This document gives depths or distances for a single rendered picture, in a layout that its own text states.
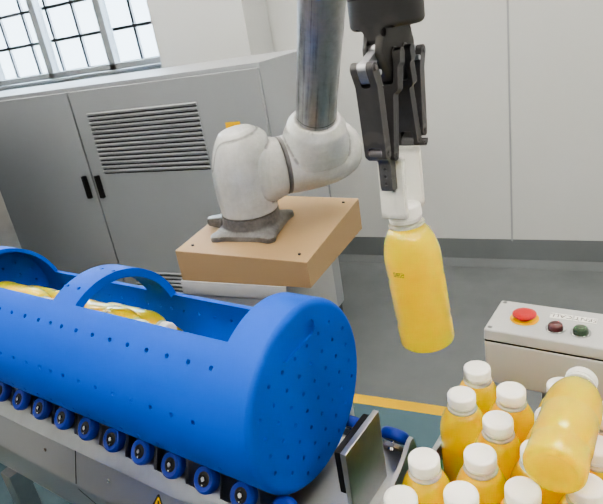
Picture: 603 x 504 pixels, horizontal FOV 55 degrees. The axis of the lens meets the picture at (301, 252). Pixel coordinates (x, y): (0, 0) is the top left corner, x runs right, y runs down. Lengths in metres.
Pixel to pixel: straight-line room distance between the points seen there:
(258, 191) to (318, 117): 0.24
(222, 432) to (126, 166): 2.30
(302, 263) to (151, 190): 1.69
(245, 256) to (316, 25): 0.56
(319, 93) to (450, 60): 2.18
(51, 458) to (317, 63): 0.98
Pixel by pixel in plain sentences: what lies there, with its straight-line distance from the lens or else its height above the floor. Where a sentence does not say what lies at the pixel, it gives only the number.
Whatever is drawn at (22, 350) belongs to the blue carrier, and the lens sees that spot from 1.13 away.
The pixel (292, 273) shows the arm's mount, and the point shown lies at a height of 1.04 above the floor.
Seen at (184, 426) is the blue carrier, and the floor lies 1.11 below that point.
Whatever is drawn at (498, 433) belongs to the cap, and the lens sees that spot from 0.81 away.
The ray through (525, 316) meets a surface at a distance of 0.97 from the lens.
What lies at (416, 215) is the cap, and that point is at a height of 1.38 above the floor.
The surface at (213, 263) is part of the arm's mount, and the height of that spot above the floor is 1.05.
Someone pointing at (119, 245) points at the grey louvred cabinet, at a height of 0.62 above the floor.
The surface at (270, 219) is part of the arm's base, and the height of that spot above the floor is 1.12.
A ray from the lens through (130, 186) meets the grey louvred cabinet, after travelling 3.02.
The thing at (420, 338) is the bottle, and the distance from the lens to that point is 0.70.
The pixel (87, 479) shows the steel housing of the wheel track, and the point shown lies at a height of 0.86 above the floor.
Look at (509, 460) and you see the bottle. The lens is 0.83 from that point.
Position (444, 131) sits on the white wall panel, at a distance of 3.56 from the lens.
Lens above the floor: 1.60
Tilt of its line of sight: 22 degrees down
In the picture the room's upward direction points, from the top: 10 degrees counter-clockwise
